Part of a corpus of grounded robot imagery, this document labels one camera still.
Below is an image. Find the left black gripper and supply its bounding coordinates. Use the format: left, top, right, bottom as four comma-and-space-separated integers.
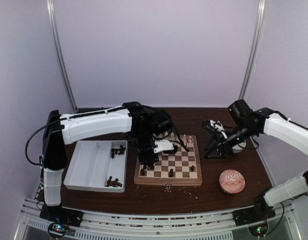
133, 131, 159, 167

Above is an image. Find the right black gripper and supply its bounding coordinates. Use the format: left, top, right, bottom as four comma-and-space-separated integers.
203, 122, 257, 159

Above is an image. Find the wooden chess board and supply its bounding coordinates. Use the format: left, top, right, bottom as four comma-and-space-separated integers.
134, 136, 203, 187

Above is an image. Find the white plastic divided tray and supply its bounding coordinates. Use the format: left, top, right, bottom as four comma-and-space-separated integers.
63, 140, 128, 193

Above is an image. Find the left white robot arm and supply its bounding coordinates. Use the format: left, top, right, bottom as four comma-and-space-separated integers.
42, 101, 176, 222

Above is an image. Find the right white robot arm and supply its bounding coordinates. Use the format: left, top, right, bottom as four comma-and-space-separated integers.
201, 99, 308, 221

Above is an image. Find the dark chess pieces upper pile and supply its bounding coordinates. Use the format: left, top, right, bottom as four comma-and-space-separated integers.
110, 145, 126, 159

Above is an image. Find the dark chess pieces pile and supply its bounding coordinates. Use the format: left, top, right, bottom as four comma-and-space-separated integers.
110, 145, 126, 159
105, 176, 123, 188

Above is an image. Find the white chess pieces group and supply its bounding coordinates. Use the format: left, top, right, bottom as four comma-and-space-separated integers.
154, 132, 194, 147

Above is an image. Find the dark chess pieces lower pile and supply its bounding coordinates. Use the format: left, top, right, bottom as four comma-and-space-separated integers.
105, 176, 123, 188

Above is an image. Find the white ceramic bowl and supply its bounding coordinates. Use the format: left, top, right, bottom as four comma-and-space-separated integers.
232, 142, 247, 154

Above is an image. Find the red patterned bowl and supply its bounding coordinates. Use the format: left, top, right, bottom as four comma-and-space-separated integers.
219, 169, 246, 195

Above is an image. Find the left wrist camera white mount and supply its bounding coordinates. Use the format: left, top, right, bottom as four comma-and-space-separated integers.
153, 139, 174, 154

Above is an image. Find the right wrist camera with cable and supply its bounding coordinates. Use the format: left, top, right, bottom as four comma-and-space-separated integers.
201, 119, 228, 139

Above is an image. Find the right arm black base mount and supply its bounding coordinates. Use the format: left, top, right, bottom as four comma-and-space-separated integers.
232, 207, 276, 227

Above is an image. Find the right aluminium corner post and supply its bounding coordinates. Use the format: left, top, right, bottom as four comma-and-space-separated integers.
239, 0, 268, 100

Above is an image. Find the aluminium corner post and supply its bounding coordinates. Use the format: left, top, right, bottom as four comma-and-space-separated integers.
46, 0, 78, 112
239, 0, 268, 100

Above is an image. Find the aluminium front rail frame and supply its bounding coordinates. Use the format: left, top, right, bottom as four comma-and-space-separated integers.
13, 198, 302, 240

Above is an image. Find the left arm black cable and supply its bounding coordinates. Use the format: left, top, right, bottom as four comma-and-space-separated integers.
24, 117, 64, 166

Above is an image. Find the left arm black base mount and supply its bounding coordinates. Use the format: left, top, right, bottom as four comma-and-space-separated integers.
39, 206, 83, 227

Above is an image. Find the left aluminium corner post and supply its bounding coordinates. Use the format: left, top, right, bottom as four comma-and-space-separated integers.
46, 0, 78, 112

